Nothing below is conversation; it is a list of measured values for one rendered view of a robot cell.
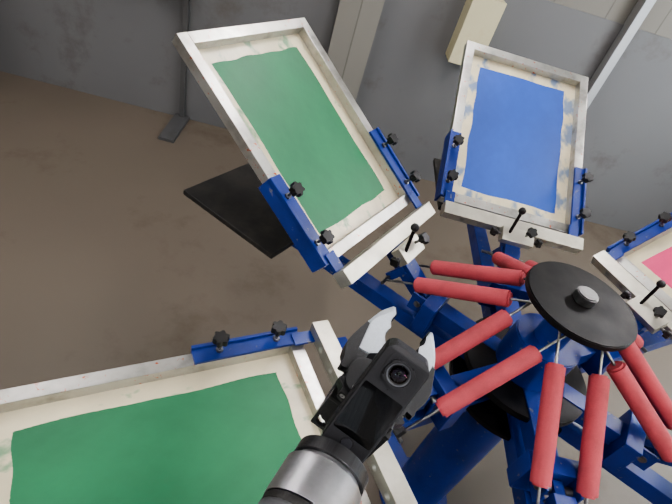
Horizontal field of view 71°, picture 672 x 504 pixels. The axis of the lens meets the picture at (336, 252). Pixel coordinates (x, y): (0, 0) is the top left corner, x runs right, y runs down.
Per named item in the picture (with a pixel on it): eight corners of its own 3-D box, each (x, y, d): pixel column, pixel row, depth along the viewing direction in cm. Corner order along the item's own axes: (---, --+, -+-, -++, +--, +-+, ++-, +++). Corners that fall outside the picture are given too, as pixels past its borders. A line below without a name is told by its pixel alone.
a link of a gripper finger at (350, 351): (351, 322, 54) (329, 385, 47) (357, 314, 53) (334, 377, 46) (388, 340, 54) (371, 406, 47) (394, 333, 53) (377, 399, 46)
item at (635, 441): (678, 543, 125) (712, 528, 117) (396, 479, 119) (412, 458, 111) (586, 316, 187) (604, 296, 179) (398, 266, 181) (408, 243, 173)
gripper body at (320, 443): (332, 380, 55) (276, 467, 46) (362, 341, 49) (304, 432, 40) (387, 420, 54) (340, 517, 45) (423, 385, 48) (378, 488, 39)
